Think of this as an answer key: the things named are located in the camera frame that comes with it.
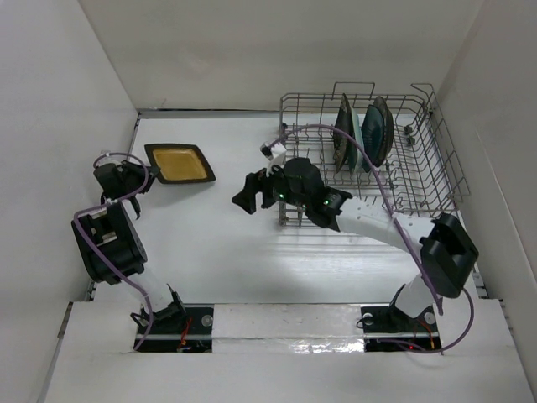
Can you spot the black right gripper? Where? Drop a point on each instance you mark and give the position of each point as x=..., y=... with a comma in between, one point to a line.
x=256, y=182

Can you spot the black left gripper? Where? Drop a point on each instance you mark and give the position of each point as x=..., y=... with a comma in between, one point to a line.
x=126, y=167

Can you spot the square yellow brown plate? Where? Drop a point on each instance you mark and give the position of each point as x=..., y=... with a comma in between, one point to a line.
x=179, y=164

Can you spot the square black floral plate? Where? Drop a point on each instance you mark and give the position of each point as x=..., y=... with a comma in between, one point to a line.
x=345, y=152

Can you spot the light green floral plate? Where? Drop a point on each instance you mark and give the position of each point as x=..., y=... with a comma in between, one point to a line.
x=358, y=138

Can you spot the square teal plate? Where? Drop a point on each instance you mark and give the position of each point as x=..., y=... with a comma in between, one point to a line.
x=373, y=134

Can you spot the round cream plate metallic rim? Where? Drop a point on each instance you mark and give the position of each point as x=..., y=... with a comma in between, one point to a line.
x=388, y=132

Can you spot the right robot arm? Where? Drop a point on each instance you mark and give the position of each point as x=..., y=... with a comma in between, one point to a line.
x=441, y=247

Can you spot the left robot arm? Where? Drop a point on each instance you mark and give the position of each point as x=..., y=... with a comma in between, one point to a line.
x=110, y=247

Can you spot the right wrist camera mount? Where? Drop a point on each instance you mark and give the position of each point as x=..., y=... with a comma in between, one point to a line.
x=275, y=153

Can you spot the grey wire dish rack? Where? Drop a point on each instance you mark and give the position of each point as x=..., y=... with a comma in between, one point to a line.
x=422, y=175

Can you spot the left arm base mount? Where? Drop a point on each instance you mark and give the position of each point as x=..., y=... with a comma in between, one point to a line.
x=191, y=333

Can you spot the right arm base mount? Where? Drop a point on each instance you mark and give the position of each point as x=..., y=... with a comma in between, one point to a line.
x=386, y=329

